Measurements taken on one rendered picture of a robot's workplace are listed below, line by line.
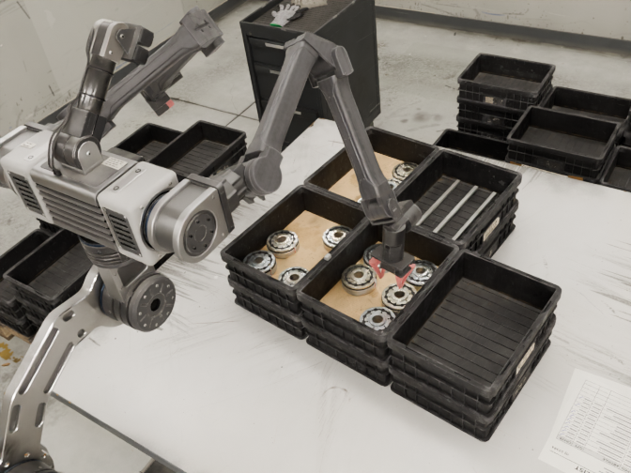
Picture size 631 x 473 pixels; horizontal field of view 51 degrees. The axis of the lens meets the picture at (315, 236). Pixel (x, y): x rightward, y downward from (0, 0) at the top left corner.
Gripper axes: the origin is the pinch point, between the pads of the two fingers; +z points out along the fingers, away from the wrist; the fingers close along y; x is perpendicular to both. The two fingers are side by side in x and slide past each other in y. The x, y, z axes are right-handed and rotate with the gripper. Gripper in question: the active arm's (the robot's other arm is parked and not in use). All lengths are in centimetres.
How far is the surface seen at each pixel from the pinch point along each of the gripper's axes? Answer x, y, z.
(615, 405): -17, -60, 21
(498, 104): -164, 52, 36
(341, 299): 4.5, 13.9, 12.8
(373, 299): -0.7, 6.3, 12.1
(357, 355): 15.6, -0.7, 16.2
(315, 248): -7.9, 34.8, 12.9
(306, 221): -16, 46, 13
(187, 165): -46, 150, 49
